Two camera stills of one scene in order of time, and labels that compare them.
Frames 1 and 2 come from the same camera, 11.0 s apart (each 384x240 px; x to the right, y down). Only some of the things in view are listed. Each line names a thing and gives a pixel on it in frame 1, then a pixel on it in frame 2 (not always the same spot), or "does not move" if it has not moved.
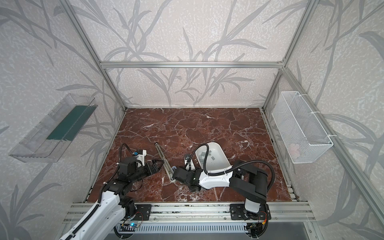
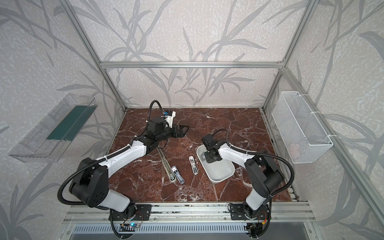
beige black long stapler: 166,165 does not move
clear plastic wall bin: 52,137 does not move
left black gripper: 151,167 to 177,131
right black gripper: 181,174 to 212,155
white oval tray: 218,159 does not move
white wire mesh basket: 304,138 does not move
